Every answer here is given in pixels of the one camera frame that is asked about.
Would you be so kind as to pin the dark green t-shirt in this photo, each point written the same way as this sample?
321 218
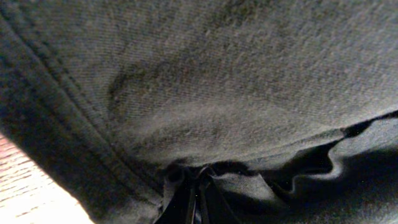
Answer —
291 104

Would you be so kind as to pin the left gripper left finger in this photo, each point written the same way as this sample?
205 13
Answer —
179 198

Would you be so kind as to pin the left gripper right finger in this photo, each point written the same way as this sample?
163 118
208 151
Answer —
214 208

